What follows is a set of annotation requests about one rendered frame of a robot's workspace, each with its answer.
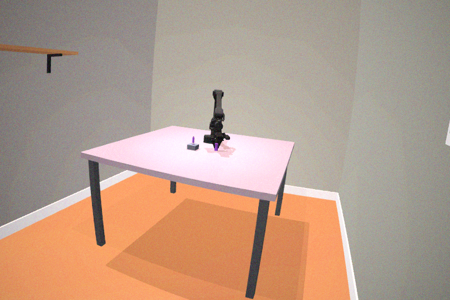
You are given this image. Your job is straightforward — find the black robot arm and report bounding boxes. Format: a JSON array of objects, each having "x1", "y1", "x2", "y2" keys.
[{"x1": 209, "y1": 90, "x2": 226, "y2": 140}]

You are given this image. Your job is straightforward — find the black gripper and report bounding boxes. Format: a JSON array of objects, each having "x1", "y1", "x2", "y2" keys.
[{"x1": 204, "y1": 128, "x2": 230, "y2": 149}]

